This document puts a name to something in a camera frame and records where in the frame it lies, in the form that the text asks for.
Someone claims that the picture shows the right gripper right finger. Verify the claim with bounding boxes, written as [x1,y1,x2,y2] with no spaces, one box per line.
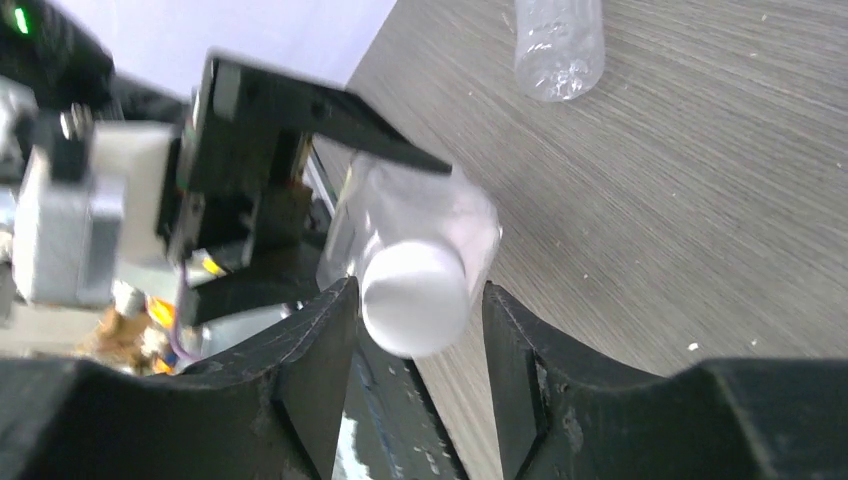
[482,283,847,479]

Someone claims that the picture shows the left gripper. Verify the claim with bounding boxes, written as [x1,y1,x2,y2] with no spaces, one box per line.
[166,50,452,326]

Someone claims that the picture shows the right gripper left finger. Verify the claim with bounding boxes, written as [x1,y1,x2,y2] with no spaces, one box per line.
[1,279,359,479]

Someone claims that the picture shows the fruit label plastic bottle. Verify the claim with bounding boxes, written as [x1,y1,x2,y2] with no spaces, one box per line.
[316,154,502,298]

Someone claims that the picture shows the white bottle cap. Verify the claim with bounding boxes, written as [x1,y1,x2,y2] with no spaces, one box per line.
[361,240,471,359]

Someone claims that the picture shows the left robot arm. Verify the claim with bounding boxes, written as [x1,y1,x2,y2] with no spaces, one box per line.
[1,1,451,315]

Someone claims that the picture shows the clear plastic bottle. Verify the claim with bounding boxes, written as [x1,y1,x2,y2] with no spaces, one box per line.
[514,0,606,102]

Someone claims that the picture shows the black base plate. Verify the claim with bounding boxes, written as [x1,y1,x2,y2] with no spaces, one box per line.
[335,326,468,479]

